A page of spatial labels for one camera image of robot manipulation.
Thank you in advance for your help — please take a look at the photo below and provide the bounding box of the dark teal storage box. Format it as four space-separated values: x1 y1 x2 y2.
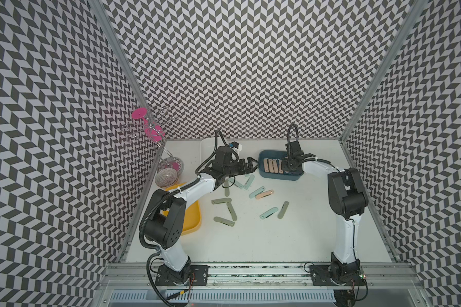
258 150 304 181

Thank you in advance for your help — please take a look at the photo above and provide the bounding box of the olive knife horizontal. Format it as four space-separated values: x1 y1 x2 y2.
211 198 232 205

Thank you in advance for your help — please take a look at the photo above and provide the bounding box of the mint knife lower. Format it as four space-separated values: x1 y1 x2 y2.
260 207 279 220

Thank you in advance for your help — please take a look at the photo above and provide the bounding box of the mint knife centre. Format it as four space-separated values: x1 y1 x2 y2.
249 186 265 198

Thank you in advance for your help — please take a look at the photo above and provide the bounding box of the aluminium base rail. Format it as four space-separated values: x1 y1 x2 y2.
100 262 423 289

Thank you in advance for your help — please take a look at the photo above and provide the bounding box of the olive knife vertical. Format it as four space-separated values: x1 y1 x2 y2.
227 202 238 221

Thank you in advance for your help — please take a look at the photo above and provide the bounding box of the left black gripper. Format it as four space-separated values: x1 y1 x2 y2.
224 155 261 176

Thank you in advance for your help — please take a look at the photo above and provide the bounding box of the mint knife angled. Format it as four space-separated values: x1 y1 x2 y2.
244 175 255 190

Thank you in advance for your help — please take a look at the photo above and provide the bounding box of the mint knife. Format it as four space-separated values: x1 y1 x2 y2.
249 186 265 198
260 207 279 220
234 180 245 189

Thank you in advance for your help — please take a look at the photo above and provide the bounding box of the mint knife left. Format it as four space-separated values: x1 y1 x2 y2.
234 180 245 189

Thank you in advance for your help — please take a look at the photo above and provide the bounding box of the white storage box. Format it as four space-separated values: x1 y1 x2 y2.
199 138 215 165

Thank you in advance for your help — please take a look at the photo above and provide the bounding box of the yellow storage box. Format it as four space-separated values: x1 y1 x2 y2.
181 201 202 235

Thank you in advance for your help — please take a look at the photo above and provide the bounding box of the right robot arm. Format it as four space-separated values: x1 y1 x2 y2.
281 124 368 285

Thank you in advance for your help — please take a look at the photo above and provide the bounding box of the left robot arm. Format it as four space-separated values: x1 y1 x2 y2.
138 130 259 284

